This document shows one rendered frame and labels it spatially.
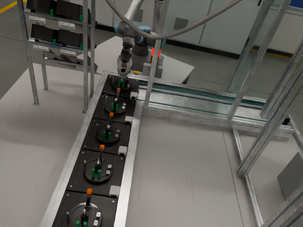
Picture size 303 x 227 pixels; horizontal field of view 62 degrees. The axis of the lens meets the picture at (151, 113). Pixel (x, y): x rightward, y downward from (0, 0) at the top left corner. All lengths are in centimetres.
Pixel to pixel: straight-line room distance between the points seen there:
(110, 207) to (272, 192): 93
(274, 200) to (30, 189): 128
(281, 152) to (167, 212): 96
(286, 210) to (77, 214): 77
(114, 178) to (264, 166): 96
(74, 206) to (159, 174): 50
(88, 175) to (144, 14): 381
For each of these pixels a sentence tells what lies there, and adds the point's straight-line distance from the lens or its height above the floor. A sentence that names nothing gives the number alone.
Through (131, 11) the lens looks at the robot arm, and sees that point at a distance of 198.
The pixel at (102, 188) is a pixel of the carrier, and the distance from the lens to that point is 123.
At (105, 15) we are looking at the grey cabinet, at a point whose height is 30.
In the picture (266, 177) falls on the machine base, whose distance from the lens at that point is 171.
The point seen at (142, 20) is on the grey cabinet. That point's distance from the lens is 477.
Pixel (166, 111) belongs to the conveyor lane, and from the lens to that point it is 171.
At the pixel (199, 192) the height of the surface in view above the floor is 86.
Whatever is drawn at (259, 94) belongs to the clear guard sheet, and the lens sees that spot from 218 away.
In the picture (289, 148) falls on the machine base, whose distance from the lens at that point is 201.
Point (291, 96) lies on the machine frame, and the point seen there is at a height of 146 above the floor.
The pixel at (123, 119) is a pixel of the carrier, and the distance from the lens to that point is 154.
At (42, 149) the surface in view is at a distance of 154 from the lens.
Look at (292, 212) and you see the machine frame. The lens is 83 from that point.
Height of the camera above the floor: 201
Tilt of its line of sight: 40 degrees down
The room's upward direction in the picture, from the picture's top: 12 degrees clockwise
